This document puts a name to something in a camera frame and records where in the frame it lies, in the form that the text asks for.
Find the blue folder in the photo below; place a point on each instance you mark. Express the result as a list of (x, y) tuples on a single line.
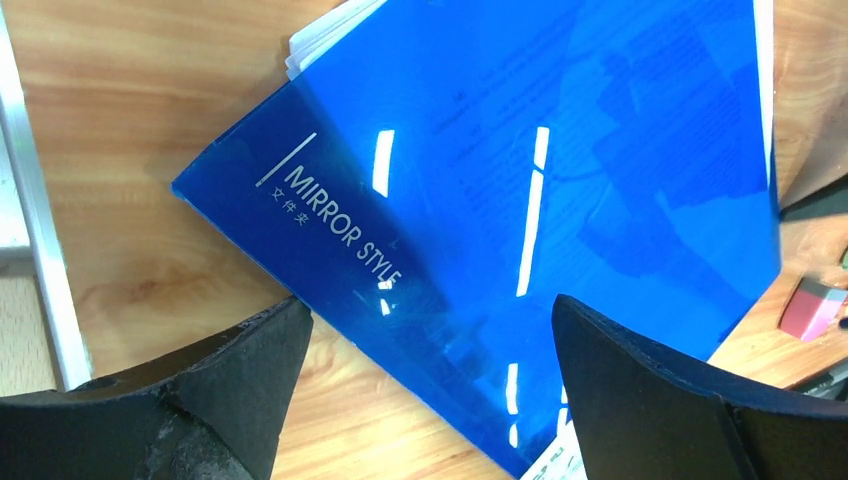
[(431, 182)]

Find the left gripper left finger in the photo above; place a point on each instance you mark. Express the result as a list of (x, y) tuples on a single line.
[(213, 409)]

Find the pink eraser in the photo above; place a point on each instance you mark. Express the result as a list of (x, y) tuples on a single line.
[(811, 309)]

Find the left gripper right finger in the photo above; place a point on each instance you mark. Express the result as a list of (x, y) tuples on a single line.
[(643, 410)]

